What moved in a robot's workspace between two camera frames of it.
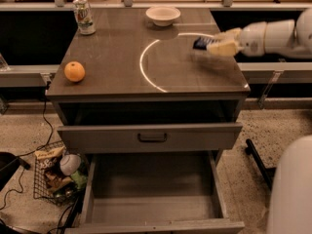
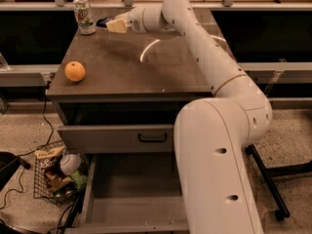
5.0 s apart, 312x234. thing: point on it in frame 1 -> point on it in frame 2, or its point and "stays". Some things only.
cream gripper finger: [230, 35] -> [123, 17]
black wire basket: [60, 175] stays
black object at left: [9, 164] stays
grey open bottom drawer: [156, 192] stays
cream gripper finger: [225, 48] -> [118, 25]
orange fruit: [74, 71] stays
